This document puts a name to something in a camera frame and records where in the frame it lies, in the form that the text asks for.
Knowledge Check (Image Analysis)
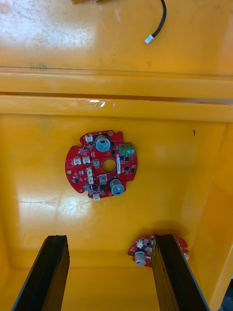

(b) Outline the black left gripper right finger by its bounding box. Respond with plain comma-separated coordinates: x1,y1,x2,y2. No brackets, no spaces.
150,233,212,311

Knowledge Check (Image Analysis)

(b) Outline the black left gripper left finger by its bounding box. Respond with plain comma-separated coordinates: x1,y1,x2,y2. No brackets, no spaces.
11,234,71,311

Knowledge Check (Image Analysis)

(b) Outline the round red circuit board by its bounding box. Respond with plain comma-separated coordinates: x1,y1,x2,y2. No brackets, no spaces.
64,129,139,202
127,234,190,268

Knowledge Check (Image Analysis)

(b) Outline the yellow-orange plastic bin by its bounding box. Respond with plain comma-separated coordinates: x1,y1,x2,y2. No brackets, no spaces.
0,94,233,311
0,0,233,98

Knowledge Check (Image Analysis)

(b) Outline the blue label metal solenoid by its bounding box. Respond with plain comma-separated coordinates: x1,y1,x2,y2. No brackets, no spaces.
71,0,167,46

